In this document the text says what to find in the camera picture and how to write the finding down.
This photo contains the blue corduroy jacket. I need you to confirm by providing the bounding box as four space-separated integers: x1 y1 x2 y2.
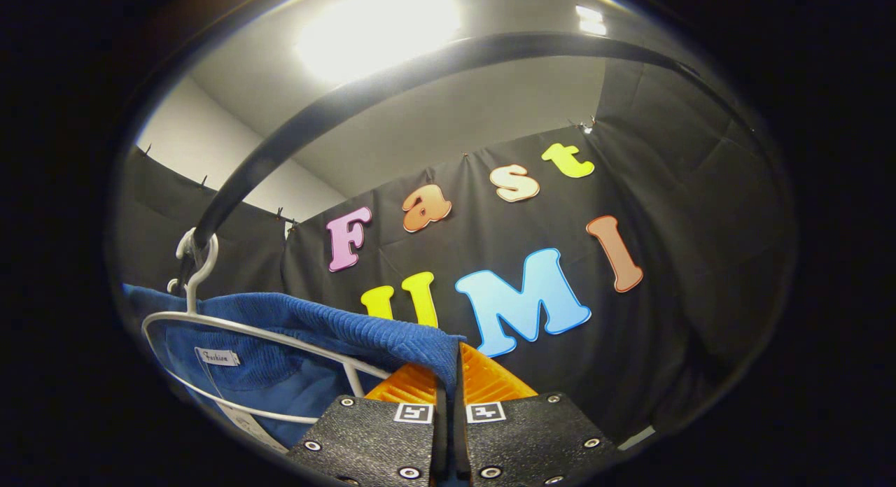
122 283 467 449

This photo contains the white hanger with jacket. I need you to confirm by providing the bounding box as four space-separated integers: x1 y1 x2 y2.
141 227 393 425

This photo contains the small ceiling light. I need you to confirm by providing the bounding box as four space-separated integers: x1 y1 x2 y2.
575 5 608 36

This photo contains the black clothes rack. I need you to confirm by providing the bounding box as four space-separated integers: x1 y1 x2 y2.
175 31 753 295

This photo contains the large ceiling light panel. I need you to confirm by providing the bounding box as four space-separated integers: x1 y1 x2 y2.
294 0 464 83

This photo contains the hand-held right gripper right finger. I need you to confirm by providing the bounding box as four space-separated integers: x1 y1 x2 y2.
454 341 621 487

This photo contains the black backdrop cloth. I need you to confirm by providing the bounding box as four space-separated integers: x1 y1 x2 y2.
115 57 795 446

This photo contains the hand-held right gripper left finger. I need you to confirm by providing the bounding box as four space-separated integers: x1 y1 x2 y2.
286 361 449 487

